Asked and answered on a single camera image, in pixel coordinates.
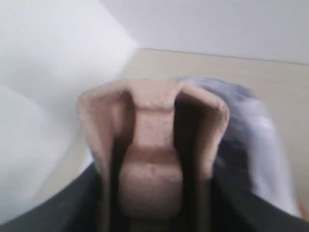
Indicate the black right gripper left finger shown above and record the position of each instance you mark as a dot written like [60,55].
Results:
[76,208]

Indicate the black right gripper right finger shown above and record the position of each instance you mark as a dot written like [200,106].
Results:
[234,208]

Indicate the brown cardboard pulp tray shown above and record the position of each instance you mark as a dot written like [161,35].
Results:
[154,143]

